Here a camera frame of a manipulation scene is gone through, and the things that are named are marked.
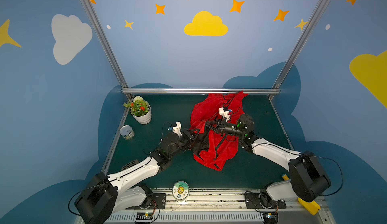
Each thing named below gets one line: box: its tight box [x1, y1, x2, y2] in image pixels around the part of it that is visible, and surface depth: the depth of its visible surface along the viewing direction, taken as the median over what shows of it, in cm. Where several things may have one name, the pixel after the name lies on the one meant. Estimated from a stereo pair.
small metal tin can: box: [119, 124, 135, 140], surface depth 97 cm
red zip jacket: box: [188, 90, 249, 172], surface depth 90 cm
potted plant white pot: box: [122, 95, 152, 125], surface depth 97 cm
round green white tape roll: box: [172, 180, 190, 203], surface depth 72 cm
